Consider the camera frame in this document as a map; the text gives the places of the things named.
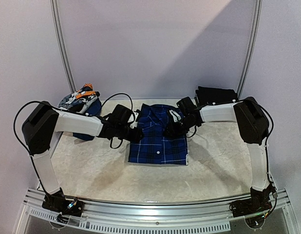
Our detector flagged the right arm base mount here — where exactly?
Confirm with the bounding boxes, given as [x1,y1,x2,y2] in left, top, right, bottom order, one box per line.
[229,196,278,219]

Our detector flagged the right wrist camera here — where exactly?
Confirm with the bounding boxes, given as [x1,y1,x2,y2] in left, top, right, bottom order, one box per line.
[167,109,182,123]

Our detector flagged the camouflage orange garment pile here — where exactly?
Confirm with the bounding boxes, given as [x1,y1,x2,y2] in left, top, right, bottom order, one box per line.
[58,83,102,116]

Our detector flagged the left aluminium frame post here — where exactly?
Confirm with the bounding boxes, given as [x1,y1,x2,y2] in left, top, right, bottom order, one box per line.
[50,0,76,92]

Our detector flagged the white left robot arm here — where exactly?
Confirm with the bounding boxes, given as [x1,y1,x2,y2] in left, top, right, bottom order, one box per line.
[16,100,144,212]

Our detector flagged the aluminium frame post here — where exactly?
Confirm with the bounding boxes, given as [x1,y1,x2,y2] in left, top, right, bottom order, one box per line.
[237,0,263,99]
[50,0,76,92]

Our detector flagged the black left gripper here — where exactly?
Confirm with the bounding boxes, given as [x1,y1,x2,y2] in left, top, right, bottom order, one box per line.
[115,124,144,143]

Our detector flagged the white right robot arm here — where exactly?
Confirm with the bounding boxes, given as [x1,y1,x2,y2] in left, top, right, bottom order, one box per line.
[164,97,277,213]

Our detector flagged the solid navy blue garment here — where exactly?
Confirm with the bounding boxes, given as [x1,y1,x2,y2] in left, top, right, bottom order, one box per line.
[67,99,103,141]

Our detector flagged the aluminium front rail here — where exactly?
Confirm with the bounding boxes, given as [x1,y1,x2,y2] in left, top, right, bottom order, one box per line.
[16,189,299,234]

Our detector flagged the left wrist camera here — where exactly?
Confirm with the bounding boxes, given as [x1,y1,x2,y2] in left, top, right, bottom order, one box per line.
[130,109,141,128]

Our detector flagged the black t-shirt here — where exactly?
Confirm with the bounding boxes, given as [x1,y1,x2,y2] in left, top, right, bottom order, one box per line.
[194,86,239,106]

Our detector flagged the blue plaid garment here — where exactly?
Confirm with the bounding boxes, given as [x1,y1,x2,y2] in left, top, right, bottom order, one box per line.
[128,104,188,166]

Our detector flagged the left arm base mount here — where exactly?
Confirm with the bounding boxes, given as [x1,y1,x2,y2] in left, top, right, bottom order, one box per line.
[42,195,85,217]

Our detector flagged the right aluminium frame post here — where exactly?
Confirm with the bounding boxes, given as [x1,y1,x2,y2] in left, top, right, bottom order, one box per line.
[237,0,263,99]

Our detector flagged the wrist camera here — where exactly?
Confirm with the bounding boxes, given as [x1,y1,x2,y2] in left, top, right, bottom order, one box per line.
[167,109,182,123]
[130,109,141,128]

